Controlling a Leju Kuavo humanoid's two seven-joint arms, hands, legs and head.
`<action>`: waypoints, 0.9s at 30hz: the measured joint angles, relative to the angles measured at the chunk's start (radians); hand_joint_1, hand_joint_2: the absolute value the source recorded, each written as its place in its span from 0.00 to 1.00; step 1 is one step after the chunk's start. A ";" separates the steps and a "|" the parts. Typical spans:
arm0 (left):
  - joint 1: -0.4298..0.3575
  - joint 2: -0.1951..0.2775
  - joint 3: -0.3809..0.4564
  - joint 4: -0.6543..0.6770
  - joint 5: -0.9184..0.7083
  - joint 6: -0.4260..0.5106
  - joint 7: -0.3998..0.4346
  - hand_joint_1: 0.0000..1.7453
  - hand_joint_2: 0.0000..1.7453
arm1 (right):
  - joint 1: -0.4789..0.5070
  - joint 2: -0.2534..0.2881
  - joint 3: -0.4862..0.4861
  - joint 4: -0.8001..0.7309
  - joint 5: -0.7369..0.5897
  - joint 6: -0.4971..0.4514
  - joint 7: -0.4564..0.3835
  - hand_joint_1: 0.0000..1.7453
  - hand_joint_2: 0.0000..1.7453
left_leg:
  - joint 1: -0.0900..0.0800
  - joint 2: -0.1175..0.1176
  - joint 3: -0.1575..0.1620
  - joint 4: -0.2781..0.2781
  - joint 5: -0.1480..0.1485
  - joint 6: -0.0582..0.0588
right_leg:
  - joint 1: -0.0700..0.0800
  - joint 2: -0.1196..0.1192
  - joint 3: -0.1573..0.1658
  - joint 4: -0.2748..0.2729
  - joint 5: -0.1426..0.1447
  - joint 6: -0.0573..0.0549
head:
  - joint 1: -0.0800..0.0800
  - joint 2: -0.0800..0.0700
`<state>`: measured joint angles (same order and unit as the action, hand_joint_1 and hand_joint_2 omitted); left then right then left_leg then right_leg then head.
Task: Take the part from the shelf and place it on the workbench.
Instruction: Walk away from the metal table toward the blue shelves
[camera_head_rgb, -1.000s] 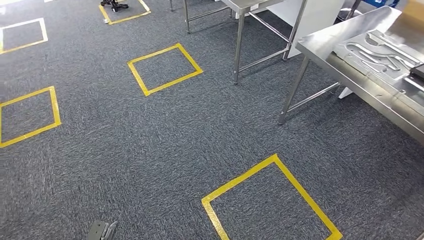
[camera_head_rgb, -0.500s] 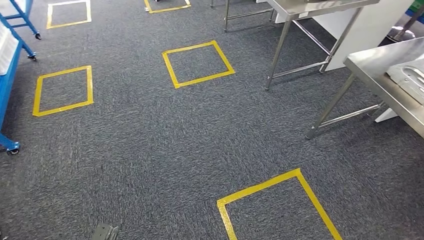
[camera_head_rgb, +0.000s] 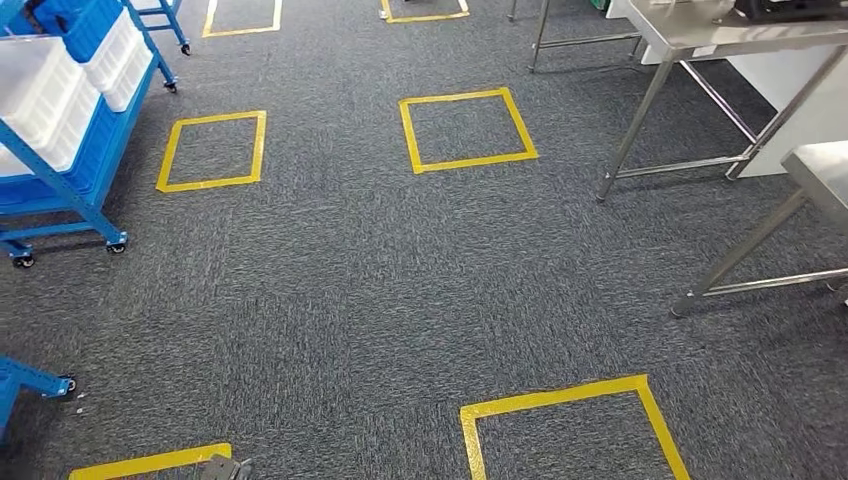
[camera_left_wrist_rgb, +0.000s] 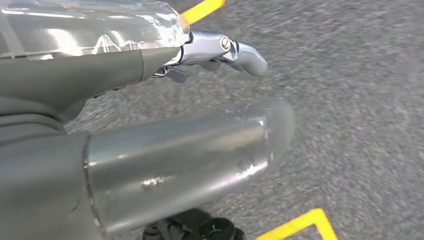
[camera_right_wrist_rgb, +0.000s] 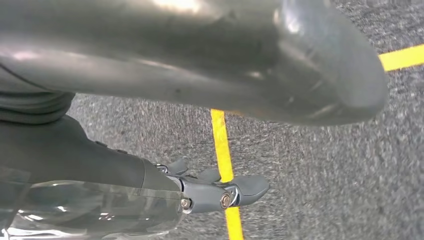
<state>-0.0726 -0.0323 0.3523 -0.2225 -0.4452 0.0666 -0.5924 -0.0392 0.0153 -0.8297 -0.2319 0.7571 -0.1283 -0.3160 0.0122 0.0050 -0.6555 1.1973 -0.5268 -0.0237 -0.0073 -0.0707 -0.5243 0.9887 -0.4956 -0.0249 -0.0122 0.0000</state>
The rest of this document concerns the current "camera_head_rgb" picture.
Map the white cabinet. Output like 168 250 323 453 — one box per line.
606 0 848 180

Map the blue steel shelf rack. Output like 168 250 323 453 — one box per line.
0 356 77 444

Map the blue plastic crate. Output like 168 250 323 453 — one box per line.
33 0 127 64
0 99 130 208

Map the black plastic part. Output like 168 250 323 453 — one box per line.
731 0 848 24

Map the stainless steel workbench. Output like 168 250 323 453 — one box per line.
670 140 848 319

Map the white plastic crate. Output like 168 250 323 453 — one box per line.
0 36 102 177
82 9 155 113

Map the yellow floor tape square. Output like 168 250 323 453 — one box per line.
460 374 690 480

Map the blue wheeled shelf rack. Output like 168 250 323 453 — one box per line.
129 0 192 56
0 0 180 270

